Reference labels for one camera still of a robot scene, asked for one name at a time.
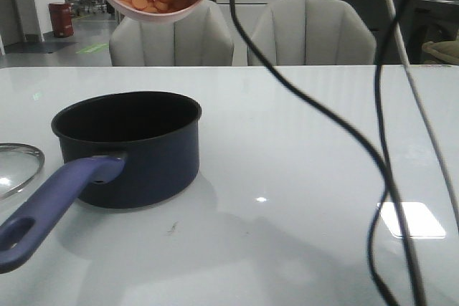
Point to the glass lid blue knob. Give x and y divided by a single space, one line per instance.
20 163

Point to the grey chair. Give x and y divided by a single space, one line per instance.
200 39
313 32

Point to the beige sofa cushion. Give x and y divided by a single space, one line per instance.
445 52

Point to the red bin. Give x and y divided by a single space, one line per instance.
60 15

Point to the right grey chair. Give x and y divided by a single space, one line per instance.
313 32

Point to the dark blue saucepan purple handle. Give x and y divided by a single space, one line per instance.
120 151

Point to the left grey chair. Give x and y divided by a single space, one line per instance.
200 39

